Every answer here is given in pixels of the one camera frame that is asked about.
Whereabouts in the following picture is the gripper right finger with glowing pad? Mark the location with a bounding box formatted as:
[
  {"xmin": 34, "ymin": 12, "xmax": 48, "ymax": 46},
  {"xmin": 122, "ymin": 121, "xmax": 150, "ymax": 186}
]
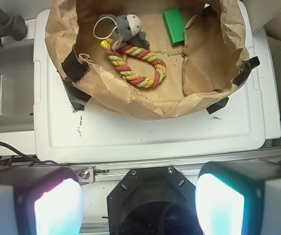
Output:
[{"xmin": 195, "ymin": 160, "xmax": 281, "ymax": 235}]

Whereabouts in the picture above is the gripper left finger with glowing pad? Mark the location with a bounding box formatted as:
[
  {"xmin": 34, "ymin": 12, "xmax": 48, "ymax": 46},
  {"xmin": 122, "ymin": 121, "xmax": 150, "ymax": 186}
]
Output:
[{"xmin": 0, "ymin": 166, "xmax": 84, "ymax": 235}]

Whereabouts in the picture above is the gray plush mouse toy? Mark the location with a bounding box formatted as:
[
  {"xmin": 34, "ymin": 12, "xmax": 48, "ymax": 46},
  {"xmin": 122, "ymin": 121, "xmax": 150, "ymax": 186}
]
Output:
[{"xmin": 93, "ymin": 13, "xmax": 150, "ymax": 51}]

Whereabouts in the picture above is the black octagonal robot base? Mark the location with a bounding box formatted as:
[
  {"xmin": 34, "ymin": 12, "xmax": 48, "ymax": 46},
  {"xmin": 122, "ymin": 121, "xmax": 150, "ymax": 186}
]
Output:
[{"xmin": 107, "ymin": 166, "xmax": 203, "ymax": 235}]

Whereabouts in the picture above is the gray toy sink basin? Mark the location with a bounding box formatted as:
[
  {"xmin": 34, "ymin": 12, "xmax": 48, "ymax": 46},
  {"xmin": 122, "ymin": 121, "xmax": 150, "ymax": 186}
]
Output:
[{"xmin": 0, "ymin": 39, "xmax": 34, "ymax": 133}]

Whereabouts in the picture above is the crumpled brown paper bag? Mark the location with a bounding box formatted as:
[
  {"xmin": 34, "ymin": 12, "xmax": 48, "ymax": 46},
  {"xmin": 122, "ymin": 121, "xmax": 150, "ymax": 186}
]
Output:
[{"xmin": 45, "ymin": 0, "xmax": 249, "ymax": 120}]

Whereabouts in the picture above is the gray sink faucet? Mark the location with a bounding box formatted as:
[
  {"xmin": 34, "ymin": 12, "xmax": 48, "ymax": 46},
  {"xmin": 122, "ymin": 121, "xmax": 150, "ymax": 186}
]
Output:
[{"xmin": 0, "ymin": 8, "xmax": 28, "ymax": 48}]

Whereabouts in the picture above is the green rectangular block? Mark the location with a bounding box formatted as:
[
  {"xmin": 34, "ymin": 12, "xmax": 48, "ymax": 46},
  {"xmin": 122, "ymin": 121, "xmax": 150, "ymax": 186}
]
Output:
[{"xmin": 163, "ymin": 8, "xmax": 185, "ymax": 47}]

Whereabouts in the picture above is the black cable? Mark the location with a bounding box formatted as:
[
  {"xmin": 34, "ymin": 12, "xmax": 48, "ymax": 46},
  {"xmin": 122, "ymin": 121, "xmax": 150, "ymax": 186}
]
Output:
[{"xmin": 0, "ymin": 137, "xmax": 58, "ymax": 167}]

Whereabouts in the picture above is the aluminium frame rail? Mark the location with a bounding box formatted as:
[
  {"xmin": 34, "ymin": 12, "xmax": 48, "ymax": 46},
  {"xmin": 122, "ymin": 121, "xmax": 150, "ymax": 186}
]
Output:
[{"xmin": 71, "ymin": 146, "xmax": 281, "ymax": 185}]

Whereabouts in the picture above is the multicolour twisted rope ring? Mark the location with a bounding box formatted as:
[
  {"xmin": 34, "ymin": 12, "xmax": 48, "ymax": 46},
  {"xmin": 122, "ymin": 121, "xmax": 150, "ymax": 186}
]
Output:
[{"xmin": 100, "ymin": 38, "xmax": 167, "ymax": 89}]

